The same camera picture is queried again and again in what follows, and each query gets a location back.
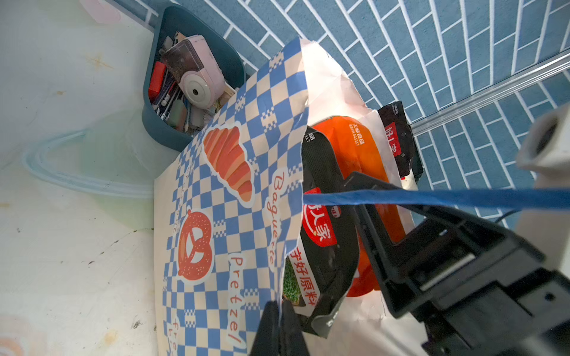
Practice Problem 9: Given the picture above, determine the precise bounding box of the teal plastic bin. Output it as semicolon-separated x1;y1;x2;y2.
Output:
142;4;246;151

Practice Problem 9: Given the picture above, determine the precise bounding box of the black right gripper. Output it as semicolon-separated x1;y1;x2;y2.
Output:
347;181;569;355

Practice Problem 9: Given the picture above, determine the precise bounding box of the blue checkered paper bag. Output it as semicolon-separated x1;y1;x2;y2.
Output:
154;39;401;355

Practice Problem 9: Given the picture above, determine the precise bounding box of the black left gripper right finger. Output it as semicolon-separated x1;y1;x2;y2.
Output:
279;301;310;356

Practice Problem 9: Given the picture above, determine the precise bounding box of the black red condiment packet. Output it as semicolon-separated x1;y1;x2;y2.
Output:
282;128;360;338

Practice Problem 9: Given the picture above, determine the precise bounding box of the orange condiment packet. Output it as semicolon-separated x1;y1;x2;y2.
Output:
314;116;407;298

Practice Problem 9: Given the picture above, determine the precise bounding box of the pink instant camera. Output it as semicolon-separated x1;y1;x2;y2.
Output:
163;35;226;109

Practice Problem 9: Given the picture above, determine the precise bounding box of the aluminium right corner post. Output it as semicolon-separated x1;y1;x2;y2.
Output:
411;49;569;137

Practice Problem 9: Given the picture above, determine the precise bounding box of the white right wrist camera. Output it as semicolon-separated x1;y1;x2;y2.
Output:
515;104;569;277

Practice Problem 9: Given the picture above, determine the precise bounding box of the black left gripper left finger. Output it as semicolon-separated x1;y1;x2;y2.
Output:
249;301;280;356

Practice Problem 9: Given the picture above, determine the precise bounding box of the dark maroon condiment packet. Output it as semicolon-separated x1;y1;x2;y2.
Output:
378;101;424;182

